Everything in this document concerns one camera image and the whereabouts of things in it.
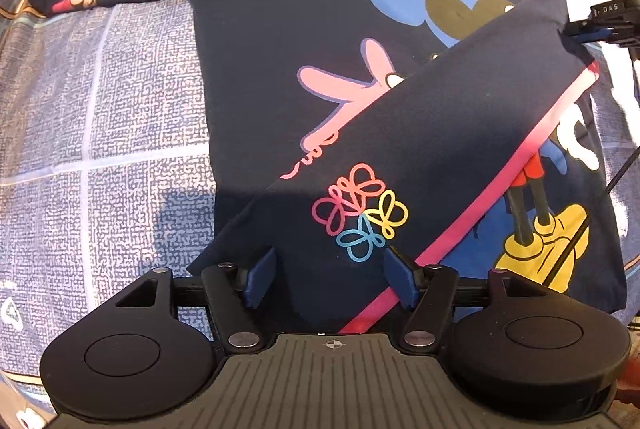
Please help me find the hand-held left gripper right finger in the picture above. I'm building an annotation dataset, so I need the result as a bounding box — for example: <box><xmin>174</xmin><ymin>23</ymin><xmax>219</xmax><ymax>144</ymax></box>
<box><xmin>384</xmin><ymin>247</ymin><xmax>557</xmax><ymax>350</ymax></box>

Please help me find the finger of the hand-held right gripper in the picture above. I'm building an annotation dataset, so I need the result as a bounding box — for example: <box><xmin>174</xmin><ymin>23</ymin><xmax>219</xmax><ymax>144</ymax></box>
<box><xmin>564</xmin><ymin>0</ymin><xmax>640</xmax><ymax>46</ymax></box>

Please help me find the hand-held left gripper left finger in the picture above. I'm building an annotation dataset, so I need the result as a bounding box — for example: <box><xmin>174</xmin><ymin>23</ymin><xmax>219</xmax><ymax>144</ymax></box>
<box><xmin>116</xmin><ymin>247</ymin><xmax>267</xmax><ymax>350</ymax></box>

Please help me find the navy cartoon print shirt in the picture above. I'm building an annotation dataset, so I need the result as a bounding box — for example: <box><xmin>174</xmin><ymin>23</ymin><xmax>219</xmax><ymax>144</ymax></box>
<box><xmin>17</xmin><ymin>0</ymin><xmax>629</xmax><ymax>336</ymax></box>

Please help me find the blue plaid bed sheet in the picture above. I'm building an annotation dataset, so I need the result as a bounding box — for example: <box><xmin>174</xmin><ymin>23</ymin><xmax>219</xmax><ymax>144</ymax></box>
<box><xmin>0</xmin><ymin>0</ymin><xmax>640</xmax><ymax>429</ymax></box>

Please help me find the black cable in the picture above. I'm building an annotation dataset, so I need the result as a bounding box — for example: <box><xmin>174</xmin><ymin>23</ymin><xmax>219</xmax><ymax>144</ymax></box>
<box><xmin>544</xmin><ymin>145</ymin><xmax>640</xmax><ymax>296</ymax></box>

